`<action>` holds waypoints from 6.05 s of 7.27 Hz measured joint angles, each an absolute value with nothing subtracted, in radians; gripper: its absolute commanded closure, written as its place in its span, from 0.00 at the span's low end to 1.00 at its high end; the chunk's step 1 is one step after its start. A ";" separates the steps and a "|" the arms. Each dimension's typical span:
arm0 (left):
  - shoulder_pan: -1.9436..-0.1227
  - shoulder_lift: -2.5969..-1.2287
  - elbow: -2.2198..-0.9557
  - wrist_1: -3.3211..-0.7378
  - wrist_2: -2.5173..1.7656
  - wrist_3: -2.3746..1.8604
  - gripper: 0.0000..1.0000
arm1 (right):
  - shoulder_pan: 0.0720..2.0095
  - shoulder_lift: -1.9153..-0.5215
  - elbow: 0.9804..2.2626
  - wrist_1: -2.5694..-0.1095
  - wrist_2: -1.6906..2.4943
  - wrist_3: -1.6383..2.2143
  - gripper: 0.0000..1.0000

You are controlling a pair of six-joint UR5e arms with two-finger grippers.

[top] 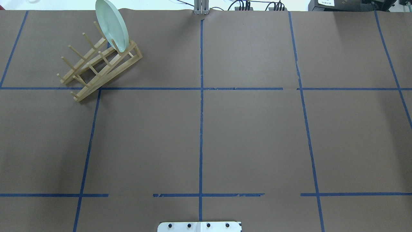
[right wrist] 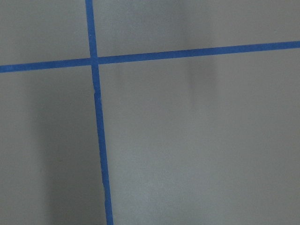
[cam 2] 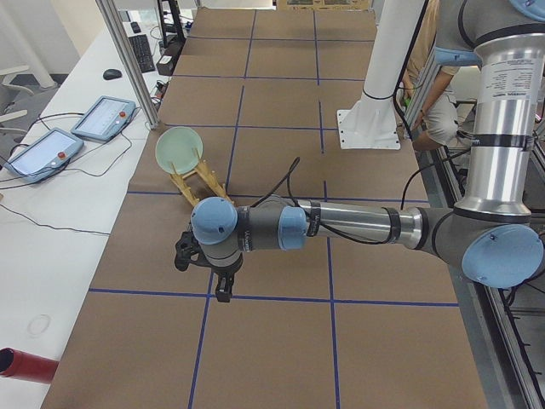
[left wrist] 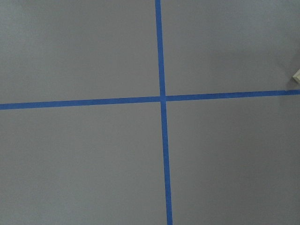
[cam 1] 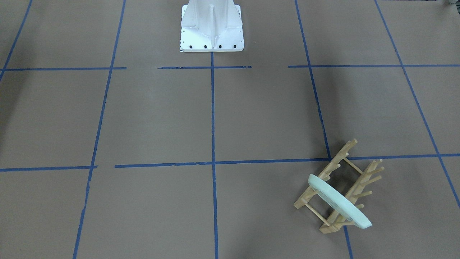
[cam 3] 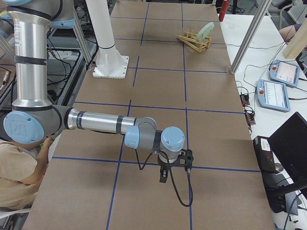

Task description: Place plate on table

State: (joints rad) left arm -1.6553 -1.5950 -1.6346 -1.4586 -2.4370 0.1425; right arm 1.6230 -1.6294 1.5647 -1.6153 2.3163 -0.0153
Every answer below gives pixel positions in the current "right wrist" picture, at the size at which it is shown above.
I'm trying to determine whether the blue tape strip lengthwise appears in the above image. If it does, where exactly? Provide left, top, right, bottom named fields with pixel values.
left=85, top=0, right=114, bottom=225

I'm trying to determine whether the blue tape strip crosswise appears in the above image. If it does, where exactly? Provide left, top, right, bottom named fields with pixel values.
left=0, top=41, right=300, bottom=73

